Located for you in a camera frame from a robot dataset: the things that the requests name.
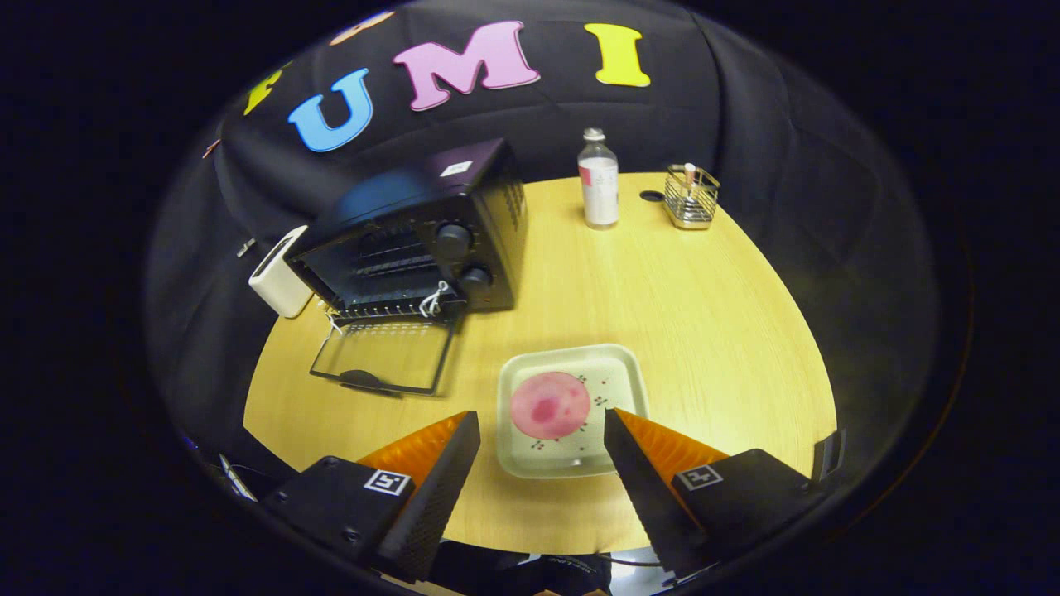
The square cream plate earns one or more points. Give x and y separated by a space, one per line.
613 372

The round pink food slice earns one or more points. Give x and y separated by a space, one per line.
548 406

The small stick with pink tip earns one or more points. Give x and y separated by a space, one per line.
690 175

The black toaster oven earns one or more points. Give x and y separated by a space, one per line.
397 199

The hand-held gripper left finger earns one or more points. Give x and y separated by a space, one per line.
435 505

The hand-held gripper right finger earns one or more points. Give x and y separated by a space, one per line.
646 497

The clear bottle with pink label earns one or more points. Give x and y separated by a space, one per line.
599 186

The white pop-up toaster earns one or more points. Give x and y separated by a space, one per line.
277 281

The small silver clip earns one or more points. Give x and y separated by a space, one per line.
246 247

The black backdrop cloth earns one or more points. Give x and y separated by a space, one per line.
745 99

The small red clip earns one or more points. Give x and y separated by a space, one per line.
212 149

